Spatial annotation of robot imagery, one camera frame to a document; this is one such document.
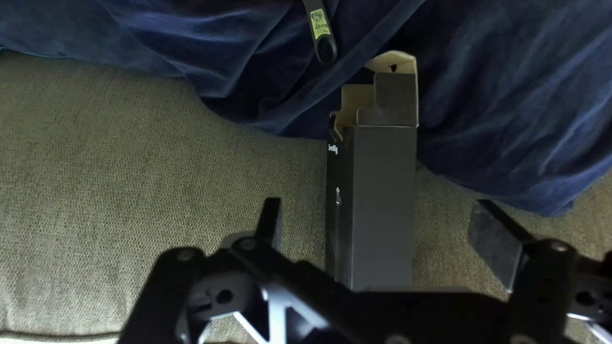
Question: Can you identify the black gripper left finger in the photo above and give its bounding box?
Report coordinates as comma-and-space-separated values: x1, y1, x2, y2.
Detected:
117, 197, 350, 344

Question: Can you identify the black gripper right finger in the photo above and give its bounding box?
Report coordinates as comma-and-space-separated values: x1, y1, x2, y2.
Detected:
467, 199, 612, 344

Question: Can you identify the long dark grey remote box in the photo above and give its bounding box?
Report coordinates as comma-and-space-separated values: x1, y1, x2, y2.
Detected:
324, 48, 421, 294

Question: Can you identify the dark blue fabric bag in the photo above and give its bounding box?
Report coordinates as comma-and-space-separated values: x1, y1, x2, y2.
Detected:
0, 0, 612, 218

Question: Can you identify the black zipper pull green tag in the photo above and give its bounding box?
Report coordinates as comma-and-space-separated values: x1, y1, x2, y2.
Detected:
301, 0, 341, 65

